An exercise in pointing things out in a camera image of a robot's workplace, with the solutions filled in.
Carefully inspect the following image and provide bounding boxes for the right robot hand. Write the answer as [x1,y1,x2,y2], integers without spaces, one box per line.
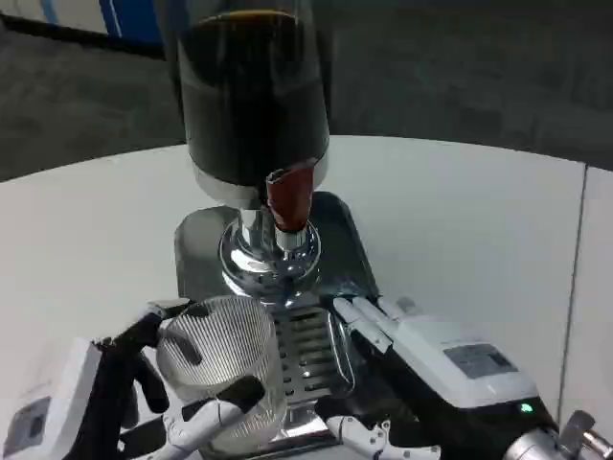
[315,295,561,460]

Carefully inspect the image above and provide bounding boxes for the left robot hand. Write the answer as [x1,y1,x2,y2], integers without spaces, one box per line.
[0,298,267,460]

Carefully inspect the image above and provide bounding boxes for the clear ribbed glass cup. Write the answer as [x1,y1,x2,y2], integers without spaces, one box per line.
[155,294,289,445]

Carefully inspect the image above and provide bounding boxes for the steel drip tray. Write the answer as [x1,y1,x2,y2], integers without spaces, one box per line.
[172,190,382,460]

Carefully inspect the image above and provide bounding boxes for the red tap lever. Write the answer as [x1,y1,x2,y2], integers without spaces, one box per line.
[264,162,315,237]

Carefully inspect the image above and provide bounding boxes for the dark drink dispenser chrome base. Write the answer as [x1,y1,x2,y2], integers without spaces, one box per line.
[165,0,334,308]

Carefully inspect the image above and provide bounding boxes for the white and blue panel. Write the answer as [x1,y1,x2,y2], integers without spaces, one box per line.
[0,0,167,61]

